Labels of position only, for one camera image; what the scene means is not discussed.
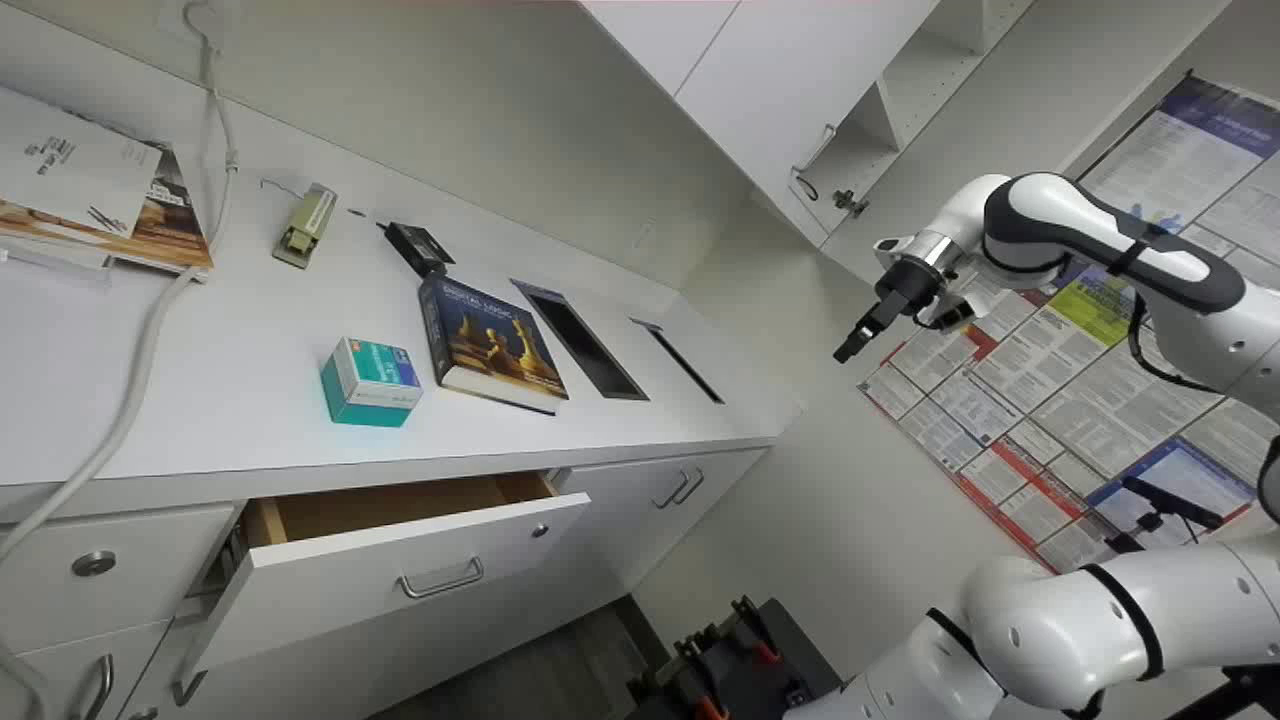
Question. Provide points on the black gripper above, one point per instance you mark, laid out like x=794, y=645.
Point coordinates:
x=902, y=291

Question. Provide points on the white wooden drawer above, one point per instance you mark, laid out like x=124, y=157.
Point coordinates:
x=341, y=558

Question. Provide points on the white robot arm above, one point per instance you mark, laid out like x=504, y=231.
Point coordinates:
x=1065, y=636

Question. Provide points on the left lower drawer fronts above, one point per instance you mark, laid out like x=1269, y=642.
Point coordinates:
x=87, y=601

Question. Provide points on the white upper cabinets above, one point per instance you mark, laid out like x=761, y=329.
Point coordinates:
x=860, y=117

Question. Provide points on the white lower cabinet doors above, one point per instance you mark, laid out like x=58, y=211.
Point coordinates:
x=646, y=505

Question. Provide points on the rectangular counter opening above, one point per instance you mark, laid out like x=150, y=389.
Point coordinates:
x=584, y=349

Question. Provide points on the black red tools on floor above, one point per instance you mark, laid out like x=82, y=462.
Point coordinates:
x=753, y=666

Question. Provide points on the dark hardcover book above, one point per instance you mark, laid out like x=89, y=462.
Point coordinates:
x=488, y=349

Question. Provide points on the small black device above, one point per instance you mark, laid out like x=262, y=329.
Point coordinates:
x=416, y=249

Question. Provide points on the teal small box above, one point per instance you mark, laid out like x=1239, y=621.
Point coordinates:
x=369, y=385

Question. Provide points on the black tripod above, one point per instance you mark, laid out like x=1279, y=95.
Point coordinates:
x=1240, y=688

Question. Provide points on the stack of papers and magazines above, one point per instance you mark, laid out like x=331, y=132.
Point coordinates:
x=82, y=198

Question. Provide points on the wall poster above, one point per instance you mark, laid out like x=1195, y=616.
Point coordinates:
x=1046, y=397

